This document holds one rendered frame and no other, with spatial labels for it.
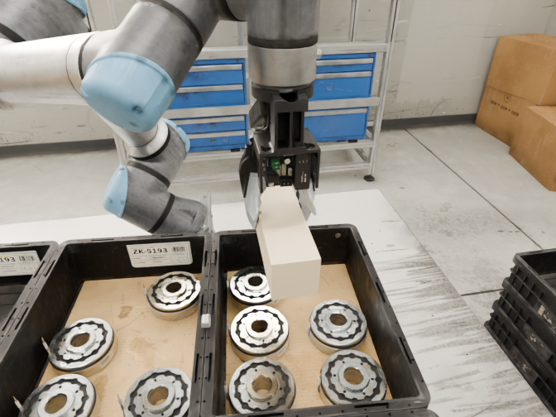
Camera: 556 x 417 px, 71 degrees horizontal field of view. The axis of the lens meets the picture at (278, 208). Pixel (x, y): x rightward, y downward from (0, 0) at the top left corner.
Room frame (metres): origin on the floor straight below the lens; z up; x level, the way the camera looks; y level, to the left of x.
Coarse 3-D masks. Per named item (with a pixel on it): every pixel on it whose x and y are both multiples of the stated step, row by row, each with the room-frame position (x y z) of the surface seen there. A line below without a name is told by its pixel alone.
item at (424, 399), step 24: (216, 240) 0.61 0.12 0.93; (360, 240) 0.61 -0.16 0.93; (216, 264) 0.55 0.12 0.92; (216, 288) 0.48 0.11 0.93; (216, 312) 0.43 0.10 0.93; (384, 312) 0.43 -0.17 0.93; (408, 360) 0.34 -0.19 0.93; (312, 408) 0.27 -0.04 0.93; (336, 408) 0.27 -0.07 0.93; (360, 408) 0.27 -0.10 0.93; (384, 408) 0.27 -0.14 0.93; (408, 408) 0.27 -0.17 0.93
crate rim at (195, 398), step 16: (80, 240) 0.61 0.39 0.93; (96, 240) 0.61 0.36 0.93; (112, 240) 0.61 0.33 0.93; (128, 240) 0.61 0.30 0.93; (144, 240) 0.61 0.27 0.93; (160, 240) 0.62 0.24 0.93; (208, 240) 0.61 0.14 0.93; (208, 256) 0.56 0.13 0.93; (48, 272) 0.53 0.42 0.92; (208, 272) 0.52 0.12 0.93; (208, 288) 0.48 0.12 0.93; (32, 304) 0.44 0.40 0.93; (16, 320) 0.41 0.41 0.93; (16, 336) 0.38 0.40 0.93; (0, 352) 0.35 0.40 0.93; (0, 368) 0.33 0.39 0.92; (192, 384) 0.30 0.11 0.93; (192, 400) 0.28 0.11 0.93; (192, 416) 0.26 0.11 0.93
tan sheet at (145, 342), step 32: (96, 288) 0.58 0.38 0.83; (128, 288) 0.58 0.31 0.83; (128, 320) 0.49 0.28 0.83; (160, 320) 0.49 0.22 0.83; (192, 320) 0.49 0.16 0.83; (128, 352) 0.42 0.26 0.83; (160, 352) 0.42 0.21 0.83; (192, 352) 0.42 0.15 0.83; (96, 384) 0.36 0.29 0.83; (128, 384) 0.36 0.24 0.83
